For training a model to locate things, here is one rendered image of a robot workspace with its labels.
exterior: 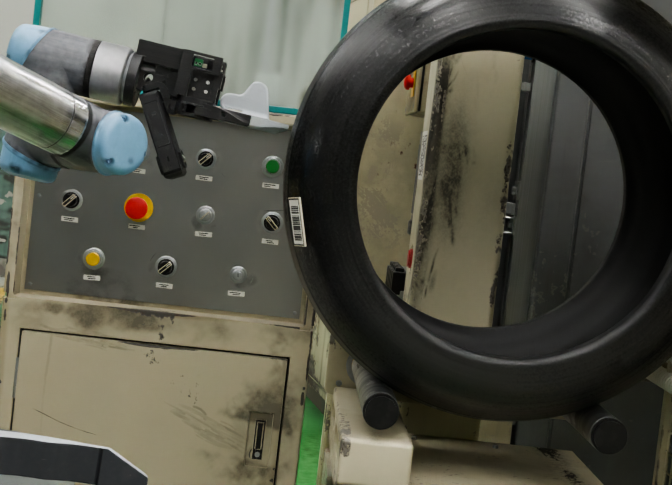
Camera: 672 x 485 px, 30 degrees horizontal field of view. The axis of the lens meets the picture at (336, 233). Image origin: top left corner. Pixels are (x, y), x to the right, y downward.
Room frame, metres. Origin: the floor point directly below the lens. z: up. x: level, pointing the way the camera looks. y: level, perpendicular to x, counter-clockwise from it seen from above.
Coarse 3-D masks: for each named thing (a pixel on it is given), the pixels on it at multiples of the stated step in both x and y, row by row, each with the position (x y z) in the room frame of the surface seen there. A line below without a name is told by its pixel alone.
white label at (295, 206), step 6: (288, 198) 1.54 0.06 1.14; (294, 198) 1.52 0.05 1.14; (300, 198) 1.50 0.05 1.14; (294, 204) 1.52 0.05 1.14; (300, 204) 1.50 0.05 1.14; (294, 210) 1.52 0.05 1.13; (300, 210) 1.50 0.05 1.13; (294, 216) 1.52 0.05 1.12; (300, 216) 1.50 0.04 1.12; (294, 222) 1.53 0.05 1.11; (300, 222) 1.51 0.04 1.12; (294, 228) 1.53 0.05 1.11; (300, 228) 1.51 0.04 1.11; (294, 234) 1.53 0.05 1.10; (300, 234) 1.51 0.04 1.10; (294, 240) 1.54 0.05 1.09; (300, 240) 1.51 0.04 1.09
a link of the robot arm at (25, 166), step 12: (12, 144) 1.56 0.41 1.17; (24, 144) 1.56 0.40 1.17; (0, 156) 1.58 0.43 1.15; (12, 156) 1.56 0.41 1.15; (24, 156) 1.56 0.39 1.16; (36, 156) 1.55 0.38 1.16; (48, 156) 1.53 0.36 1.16; (12, 168) 1.56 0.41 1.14; (24, 168) 1.56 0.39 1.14; (36, 168) 1.56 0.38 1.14; (48, 168) 1.57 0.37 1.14; (60, 168) 1.60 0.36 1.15; (36, 180) 1.60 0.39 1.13; (48, 180) 1.58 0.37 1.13
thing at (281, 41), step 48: (48, 0) 2.21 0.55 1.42; (96, 0) 2.22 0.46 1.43; (144, 0) 2.22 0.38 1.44; (192, 0) 2.22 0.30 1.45; (240, 0) 2.23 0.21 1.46; (288, 0) 2.23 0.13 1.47; (336, 0) 2.23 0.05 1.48; (192, 48) 2.22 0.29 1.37; (240, 48) 2.23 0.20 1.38; (288, 48) 2.23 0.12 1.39; (288, 96) 2.23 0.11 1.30
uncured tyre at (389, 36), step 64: (448, 0) 1.51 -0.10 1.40; (512, 0) 1.51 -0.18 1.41; (576, 0) 1.52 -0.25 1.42; (640, 0) 1.56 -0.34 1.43; (384, 64) 1.51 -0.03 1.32; (576, 64) 1.79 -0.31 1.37; (640, 64) 1.51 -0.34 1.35; (320, 128) 1.52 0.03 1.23; (640, 128) 1.79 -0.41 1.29; (320, 192) 1.51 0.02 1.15; (640, 192) 1.79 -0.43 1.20; (320, 256) 1.52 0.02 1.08; (640, 256) 1.79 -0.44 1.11; (384, 320) 1.51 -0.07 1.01; (576, 320) 1.79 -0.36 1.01; (640, 320) 1.51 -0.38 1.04; (448, 384) 1.51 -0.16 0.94; (512, 384) 1.51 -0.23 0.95; (576, 384) 1.52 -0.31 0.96
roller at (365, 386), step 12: (360, 372) 1.69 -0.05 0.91; (360, 384) 1.62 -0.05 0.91; (372, 384) 1.57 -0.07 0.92; (384, 384) 1.57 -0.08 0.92; (360, 396) 1.57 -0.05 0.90; (372, 396) 1.50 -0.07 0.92; (384, 396) 1.50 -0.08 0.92; (372, 408) 1.50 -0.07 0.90; (384, 408) 1.50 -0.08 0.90; (396, 408) 1.50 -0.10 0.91; (372, 420) 1.50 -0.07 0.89; (384, 420) 1.50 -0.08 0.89; (396, 420) 1.50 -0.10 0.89
